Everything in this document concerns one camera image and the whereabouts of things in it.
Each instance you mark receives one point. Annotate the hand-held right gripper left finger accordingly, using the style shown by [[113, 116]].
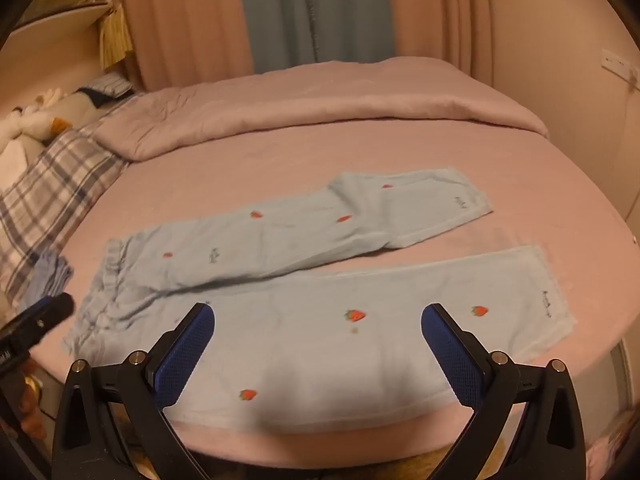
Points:
[[186, 355]]

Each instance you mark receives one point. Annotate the pink folded blanket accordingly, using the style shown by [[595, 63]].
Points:
[[320, 105]]

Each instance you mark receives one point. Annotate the light blue strawberry print pants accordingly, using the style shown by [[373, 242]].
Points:
[[300, 350]]

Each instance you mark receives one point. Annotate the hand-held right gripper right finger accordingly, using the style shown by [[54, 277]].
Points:
[[450, 355]]

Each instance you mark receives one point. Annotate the yellow hanging cloth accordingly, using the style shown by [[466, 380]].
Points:
[[116, 35]]

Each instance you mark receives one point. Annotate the white wall socket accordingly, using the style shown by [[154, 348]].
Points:
[[617, 65]]

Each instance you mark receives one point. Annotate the striped folded cloth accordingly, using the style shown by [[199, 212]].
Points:
[[107, 87]]

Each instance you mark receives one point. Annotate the blue curtain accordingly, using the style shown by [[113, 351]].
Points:
[[310, 10]]

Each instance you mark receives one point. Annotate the plaid pillow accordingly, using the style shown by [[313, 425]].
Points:
[[65, 175]]

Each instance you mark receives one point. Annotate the small blue folded cloth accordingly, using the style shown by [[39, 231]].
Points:
[[50, 272]]

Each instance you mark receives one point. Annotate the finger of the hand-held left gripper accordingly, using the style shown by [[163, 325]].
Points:
[[50, 312]]

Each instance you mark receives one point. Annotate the bed with pink sheet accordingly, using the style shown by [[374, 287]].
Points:
[[500, 170]]

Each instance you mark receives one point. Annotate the pink curtain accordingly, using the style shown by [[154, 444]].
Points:
[[185, 20], [440, 10]]

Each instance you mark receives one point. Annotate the white plush duck toy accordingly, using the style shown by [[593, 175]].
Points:
[[30, 120]]

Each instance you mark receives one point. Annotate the person's left hand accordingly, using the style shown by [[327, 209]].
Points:
[[31, 417]]

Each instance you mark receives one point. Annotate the white shelf unit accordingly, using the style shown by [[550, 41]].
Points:
[[65, 15]]

